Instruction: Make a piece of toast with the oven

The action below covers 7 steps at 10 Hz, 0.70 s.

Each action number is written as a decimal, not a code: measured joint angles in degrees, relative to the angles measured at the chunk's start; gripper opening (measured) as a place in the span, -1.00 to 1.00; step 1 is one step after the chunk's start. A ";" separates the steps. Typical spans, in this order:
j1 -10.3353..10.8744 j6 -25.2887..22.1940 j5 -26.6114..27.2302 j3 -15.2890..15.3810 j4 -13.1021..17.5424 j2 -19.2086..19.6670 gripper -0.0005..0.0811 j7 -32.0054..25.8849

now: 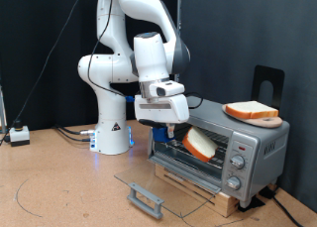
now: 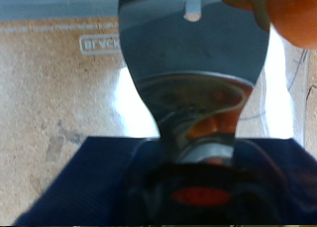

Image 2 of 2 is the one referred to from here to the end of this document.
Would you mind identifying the white bread slice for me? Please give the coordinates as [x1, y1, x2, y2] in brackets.
[211, 0, 317, 51]

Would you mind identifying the blue spatula holder block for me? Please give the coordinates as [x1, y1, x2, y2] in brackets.
[14, 136, 317, 226]

